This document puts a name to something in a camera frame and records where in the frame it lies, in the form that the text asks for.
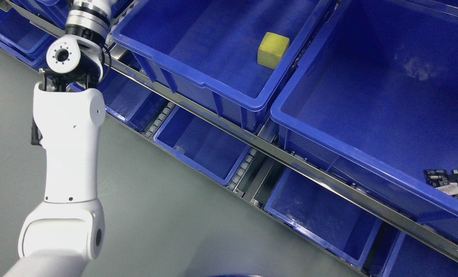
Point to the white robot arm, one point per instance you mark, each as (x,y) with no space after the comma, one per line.
(66,231)

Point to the blue plastic bin lower right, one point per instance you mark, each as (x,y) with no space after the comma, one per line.
(410,258)

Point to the yellow foam block notched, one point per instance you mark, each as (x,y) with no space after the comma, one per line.
(272,49)

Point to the blue plastic bin far left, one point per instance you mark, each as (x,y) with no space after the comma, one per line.
(22,40)

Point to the green circuit board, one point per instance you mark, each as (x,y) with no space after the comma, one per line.
(442,180)

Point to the blue plastic bin shelf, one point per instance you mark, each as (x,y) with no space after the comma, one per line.
(323,217)
(206,50)
(129,102)
(202,146)

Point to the blue plastic bin middle shelf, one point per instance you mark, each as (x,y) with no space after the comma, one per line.
(206,50)

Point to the blue plastic bin lower shelf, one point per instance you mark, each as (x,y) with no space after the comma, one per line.
(129,102)
(202,146)
(323,217)

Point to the large blue plastic bin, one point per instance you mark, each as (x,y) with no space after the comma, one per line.
(374,100)

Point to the metal shelf rack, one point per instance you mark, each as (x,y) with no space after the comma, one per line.
(257,176)

